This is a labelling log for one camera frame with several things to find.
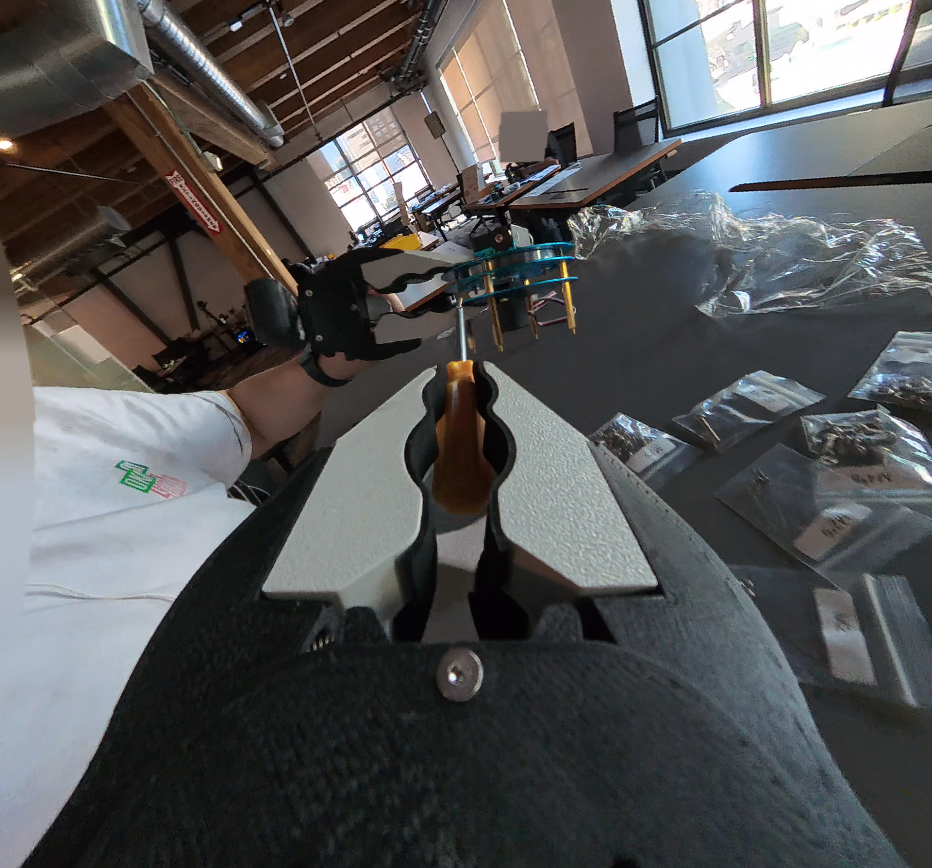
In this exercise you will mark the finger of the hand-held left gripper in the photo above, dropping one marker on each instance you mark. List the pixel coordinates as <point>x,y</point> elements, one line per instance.
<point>408,269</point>
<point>400,336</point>

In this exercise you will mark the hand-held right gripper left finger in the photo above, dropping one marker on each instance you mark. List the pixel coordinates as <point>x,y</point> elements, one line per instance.
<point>342,511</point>

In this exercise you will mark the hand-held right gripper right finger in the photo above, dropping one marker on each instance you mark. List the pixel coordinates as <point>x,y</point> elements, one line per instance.
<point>575,511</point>

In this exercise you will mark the blue metal robot base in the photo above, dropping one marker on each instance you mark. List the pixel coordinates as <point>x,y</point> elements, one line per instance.
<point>517,271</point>

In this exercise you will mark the person's left forearm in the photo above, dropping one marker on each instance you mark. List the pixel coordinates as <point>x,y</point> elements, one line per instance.
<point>284,409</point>

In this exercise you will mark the cluttered wooden office desk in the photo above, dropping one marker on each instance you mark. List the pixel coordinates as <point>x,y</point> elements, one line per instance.
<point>502,191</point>

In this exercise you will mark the dark grey desk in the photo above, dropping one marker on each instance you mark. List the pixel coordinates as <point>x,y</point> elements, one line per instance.
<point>655,351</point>

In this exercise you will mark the wooden edge office desk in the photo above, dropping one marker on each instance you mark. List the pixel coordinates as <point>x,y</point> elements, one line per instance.
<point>597,172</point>

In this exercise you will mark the yellow storage bins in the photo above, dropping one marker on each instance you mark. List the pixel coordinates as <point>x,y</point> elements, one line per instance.
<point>402,242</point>

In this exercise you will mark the black wrist band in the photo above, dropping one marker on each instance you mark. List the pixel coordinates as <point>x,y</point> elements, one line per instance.
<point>324,373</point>

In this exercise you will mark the small clear screw bag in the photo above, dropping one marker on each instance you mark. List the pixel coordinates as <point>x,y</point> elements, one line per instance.
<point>823,518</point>
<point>743,405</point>
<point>866,442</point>
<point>899,373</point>
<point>641,449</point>

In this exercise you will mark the distant grid window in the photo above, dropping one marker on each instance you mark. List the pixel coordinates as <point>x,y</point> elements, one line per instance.
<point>375,169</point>

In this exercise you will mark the red white sign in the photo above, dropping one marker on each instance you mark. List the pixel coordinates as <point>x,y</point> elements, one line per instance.
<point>193,202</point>

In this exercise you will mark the window with beige blinds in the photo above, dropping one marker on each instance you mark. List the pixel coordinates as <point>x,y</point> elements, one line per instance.
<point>488,74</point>

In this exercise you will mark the black ceiling pipes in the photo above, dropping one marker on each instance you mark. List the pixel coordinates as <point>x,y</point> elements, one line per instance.
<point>437,1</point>

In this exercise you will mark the black mesh office chair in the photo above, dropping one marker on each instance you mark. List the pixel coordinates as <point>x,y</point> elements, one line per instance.
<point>637,125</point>

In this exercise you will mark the clear zip bag steel balls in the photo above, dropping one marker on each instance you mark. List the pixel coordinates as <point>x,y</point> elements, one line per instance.
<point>859,635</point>

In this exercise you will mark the crumpled clear plastic wrap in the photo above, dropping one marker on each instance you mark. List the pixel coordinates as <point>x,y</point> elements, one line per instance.
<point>786,256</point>

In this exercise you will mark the wooden support post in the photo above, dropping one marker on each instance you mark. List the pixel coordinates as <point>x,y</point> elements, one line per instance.
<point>211,205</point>

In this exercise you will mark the small round silver duct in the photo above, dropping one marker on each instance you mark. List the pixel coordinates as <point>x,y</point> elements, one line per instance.
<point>73,245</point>

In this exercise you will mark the silver ventilation duct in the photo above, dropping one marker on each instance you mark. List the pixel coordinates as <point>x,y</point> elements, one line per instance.
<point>87,30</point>

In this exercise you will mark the large black frame window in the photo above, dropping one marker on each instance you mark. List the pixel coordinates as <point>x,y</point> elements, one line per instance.
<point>801,23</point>

